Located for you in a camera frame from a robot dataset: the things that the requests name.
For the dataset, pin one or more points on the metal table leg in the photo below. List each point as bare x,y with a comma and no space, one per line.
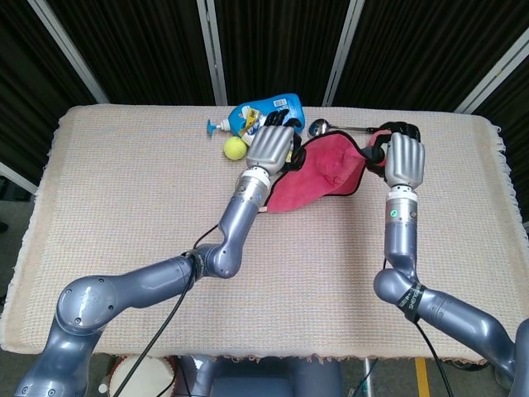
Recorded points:
368,378

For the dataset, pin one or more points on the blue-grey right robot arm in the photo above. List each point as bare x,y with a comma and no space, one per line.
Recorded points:
401,235

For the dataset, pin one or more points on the yellow tennis ball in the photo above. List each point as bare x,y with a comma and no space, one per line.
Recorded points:
235,148

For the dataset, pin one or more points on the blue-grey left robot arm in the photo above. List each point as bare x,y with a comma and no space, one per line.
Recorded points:
136,281

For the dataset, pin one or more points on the grey and pink cloth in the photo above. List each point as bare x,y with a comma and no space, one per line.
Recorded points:
322,173

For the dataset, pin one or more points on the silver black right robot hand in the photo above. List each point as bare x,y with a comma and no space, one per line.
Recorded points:
407,161

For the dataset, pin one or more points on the metal soup ladle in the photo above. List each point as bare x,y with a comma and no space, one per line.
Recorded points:
318,126

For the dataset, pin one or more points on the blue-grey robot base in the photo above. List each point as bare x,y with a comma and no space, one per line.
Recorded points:
268,380

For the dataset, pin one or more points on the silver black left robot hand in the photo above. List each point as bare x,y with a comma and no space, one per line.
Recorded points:
270,149

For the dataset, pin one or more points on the white metal frame post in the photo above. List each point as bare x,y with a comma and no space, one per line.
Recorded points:
343,54
492,76
213,54
68,49
16,175

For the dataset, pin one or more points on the black pleated curtain panel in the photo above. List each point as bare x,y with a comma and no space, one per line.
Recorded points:
281,45
25,82
144,49
421,54
516,120

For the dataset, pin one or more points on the blue pump soap bottle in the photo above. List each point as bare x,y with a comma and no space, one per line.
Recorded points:
285,103

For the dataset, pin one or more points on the beige woven tablecloth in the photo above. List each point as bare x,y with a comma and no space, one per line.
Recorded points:
124,207

